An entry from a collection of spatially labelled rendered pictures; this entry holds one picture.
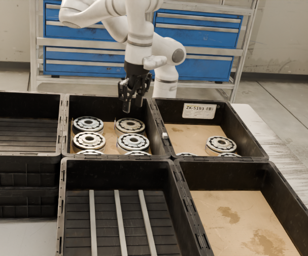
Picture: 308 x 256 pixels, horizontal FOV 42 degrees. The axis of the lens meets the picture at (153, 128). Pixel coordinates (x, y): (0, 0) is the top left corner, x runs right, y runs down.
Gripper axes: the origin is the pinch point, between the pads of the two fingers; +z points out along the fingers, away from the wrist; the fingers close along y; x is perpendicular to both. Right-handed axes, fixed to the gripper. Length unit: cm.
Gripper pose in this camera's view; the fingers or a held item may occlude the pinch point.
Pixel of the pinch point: (132, 104)
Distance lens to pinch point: 122.0
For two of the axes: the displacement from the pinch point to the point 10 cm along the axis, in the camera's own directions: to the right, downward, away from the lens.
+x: 8.1, 3.6, -4.6
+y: -5.7, 3.3, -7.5
